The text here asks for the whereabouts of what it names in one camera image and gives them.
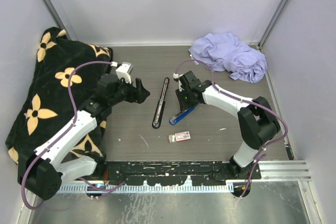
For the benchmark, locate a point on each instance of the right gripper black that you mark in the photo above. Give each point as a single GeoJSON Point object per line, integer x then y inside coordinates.
{"type": "Point", "coordinates": [184, 105]}

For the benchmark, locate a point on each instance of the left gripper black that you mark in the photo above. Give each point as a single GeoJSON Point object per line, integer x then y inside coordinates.
{"type": "Point", "coordinates": [138, 96]}

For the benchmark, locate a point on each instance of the blue stapler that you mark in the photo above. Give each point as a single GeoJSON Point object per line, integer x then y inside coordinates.
{"type": "Point", "coordinates": [181, 115]}

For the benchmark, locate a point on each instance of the black stapler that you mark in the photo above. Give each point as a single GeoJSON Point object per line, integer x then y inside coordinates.
{"type": "Point", "coordinates": [156, 123]}

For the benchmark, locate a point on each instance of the red white staple box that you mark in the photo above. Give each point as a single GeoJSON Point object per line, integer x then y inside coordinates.
{"type": "Point", "coordinates": [179, 137]}

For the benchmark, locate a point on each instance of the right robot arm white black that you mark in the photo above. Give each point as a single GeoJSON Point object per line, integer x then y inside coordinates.
{"type": "Point", "coordinates": [257, 121]}

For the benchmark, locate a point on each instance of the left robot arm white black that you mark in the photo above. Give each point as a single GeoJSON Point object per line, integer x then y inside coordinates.
{"type": "Point", "coordinates": [42, 170]}

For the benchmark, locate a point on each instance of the lavender crumpled cloth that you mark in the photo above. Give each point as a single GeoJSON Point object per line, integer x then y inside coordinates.
{"type": "Point", "coordinates": [225, 52]}

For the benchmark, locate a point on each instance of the black floral blanket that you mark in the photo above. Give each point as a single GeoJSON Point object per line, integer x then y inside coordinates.
{"type": "Point", "coordinates": [61, 64]}

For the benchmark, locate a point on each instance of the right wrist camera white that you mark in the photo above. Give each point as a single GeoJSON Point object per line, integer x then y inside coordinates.
{"type": "Point", "coordinates": [179, 79]}

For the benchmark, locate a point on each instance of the white cable duct strip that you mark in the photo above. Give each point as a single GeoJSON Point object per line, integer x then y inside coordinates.
{"type": "Point", "coordinates": [126, 189]}

